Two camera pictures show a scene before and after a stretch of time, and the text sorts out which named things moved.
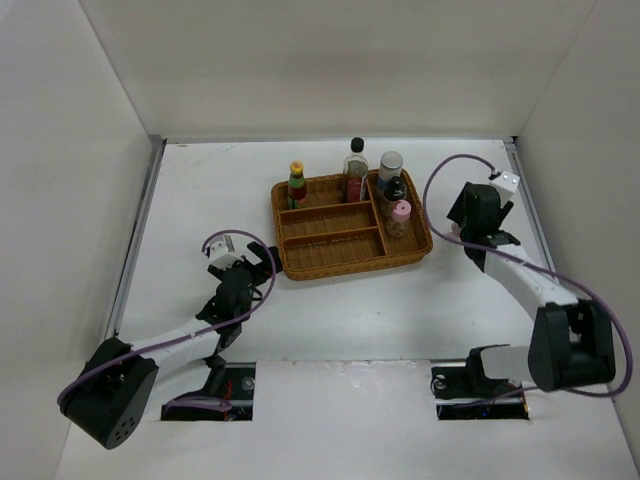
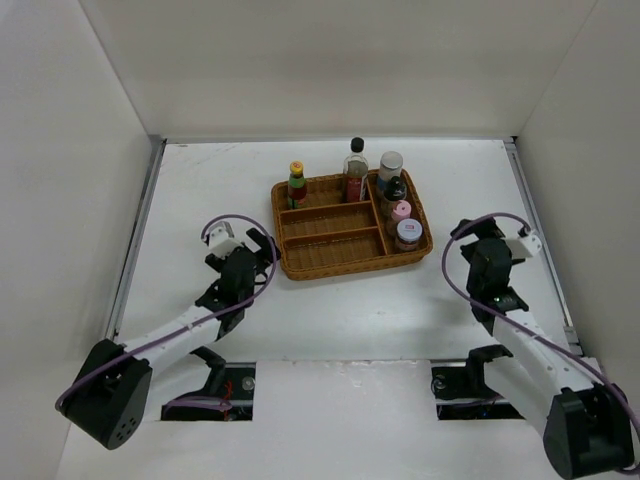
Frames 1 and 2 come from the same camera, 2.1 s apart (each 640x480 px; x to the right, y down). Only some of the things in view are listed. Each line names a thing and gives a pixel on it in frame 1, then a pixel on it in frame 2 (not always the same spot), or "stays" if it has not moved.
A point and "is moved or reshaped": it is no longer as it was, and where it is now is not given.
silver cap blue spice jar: x=391 y=163 stays
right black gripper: x=457 y=212 to x=488 y=229
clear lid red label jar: x=455 y=231 is moved or reshaped
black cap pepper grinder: x=395 y=190 stays
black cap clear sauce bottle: x=356 y=170 stays
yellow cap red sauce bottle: x=297 y=188 stays
